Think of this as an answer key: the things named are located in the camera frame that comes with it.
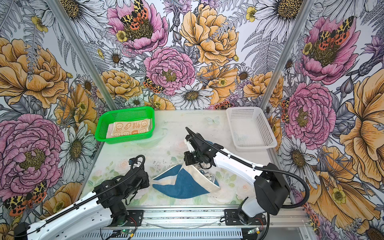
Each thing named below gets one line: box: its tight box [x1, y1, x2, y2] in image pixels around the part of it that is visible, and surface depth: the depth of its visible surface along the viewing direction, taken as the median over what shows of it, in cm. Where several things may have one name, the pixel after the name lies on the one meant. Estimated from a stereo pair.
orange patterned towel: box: [106, 118, 153, 139], surface depth 109 cm
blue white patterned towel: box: [152, 164, 221, 199], surface depth 82 cm
